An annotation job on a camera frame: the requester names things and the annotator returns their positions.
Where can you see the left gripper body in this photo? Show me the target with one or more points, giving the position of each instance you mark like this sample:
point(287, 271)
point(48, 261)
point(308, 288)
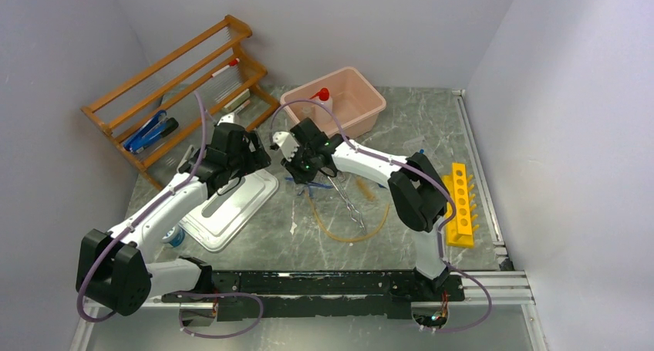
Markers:
point(247, 161)

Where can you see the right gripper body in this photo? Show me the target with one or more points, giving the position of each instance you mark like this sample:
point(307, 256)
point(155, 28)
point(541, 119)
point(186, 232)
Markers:
point(301, 165)

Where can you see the white red-capped squeeze bottle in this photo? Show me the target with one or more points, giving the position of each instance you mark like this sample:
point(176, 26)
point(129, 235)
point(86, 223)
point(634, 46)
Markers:
point(323, 103)

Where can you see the brown test tube brush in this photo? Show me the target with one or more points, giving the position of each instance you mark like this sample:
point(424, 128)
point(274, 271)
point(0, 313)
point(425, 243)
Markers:
point(365, 189)

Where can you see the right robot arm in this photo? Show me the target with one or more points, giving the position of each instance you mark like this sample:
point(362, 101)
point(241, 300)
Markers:
point(419, 196)

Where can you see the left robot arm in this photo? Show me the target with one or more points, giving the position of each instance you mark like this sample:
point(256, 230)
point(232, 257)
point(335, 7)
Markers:
point(116, 267)

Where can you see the white green eraser box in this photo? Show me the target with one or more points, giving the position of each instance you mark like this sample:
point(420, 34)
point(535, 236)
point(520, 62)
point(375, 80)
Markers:
point(240, 98)

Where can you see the small white stapler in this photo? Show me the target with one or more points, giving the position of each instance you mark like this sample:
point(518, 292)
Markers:
point(187, 154)

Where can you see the white pen on shelf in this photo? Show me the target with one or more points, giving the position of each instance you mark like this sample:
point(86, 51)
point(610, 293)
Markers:
point(237, 110)

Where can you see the pink plastic bin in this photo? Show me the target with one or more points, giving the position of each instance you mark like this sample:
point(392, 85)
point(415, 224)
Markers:
point(355, 102)

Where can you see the metal crucible tongs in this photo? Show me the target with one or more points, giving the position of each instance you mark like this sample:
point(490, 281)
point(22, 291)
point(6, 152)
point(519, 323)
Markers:
point(354, 213)

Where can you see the wooden shelf rack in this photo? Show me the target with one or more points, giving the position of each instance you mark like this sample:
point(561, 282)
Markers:
point(171, 83)

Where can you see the white tray lid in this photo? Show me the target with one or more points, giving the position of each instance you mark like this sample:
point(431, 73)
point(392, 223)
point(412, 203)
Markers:
point(218, 220)

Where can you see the blue stapler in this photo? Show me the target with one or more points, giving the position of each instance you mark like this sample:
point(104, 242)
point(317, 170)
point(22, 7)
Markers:
point(159, 126)

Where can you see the clear well plate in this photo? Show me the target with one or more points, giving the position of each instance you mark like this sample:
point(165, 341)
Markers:
point(414, 145)

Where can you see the blue white tape roll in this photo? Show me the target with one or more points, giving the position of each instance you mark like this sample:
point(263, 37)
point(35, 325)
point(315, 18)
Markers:
point(175, 236)

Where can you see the yellow test tube rack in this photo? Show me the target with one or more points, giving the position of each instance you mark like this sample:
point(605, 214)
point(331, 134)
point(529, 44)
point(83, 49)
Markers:
point(459, 231)

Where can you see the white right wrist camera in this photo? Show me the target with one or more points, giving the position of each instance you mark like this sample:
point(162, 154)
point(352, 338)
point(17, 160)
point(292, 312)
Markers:
point(286, 143)

